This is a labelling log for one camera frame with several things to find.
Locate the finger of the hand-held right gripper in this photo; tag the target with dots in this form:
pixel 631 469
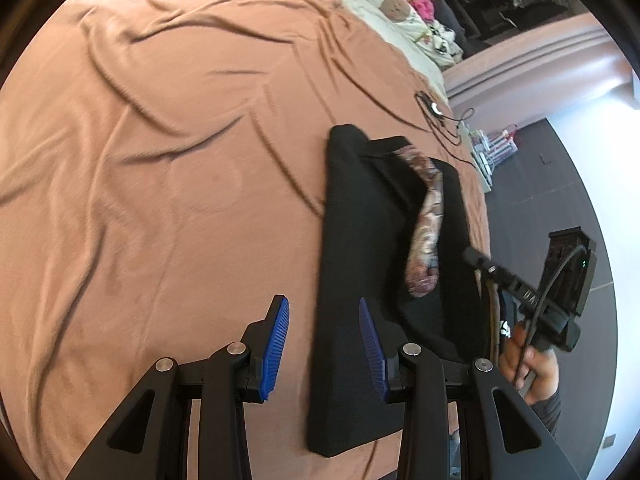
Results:
pixel 505 277

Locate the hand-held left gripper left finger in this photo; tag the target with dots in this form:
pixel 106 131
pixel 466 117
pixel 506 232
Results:
pixel 275 350

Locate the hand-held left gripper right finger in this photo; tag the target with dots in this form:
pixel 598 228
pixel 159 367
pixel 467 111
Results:
pixel 372 350

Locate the black t-shirt with patterned trim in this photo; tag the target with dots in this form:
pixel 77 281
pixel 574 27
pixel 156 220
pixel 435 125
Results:
pixel 360 240

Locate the person's right hand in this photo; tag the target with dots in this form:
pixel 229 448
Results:
pixel 542 370

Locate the black printed folded shirt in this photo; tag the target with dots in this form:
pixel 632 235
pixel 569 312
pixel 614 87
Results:
pixel 504 310

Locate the white nightstand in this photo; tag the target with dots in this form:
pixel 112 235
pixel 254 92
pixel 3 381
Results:
pixel 482 165

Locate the striped gift bag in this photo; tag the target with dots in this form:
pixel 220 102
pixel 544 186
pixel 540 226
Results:
pixel 502 142

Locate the brown blanket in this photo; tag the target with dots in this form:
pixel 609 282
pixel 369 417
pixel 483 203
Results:
pixel 150 185

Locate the pink curtain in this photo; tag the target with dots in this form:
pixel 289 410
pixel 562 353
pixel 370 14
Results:
pixel 550 60

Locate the cream duvet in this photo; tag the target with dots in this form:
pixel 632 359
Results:
pixel 425 67

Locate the black and white plush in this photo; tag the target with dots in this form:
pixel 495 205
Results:
pixel 442 42

